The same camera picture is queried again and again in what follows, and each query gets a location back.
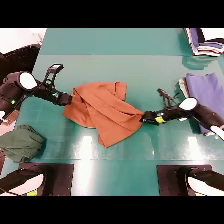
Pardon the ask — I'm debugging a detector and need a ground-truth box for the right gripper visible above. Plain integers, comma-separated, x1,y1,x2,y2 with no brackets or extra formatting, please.
140,111,167,126

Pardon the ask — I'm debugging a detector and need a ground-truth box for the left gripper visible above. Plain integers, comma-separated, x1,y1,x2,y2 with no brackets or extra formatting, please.
54,91,74,107

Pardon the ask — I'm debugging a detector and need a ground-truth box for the orange shirt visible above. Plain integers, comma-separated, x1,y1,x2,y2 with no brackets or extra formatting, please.
63,81,146,149

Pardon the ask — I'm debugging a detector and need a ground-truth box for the purple garment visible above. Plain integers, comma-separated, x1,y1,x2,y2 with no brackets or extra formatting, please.
178,72,224,136

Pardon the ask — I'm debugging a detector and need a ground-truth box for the green garment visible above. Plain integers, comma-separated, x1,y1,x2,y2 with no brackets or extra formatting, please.
0,124,46,164

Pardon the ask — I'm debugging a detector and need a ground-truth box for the stack of folded clothes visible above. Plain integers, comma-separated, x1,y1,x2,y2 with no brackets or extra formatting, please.
184,27,224,58

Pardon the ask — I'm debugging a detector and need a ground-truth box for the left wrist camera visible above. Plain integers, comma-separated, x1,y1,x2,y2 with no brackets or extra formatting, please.
42,63,65,93

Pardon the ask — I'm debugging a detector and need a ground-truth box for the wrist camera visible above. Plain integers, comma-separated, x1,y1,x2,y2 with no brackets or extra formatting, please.
157,88,182,110
42,63,65,93

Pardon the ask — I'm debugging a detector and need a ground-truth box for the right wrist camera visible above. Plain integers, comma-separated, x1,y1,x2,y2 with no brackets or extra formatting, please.
157,88,182,110

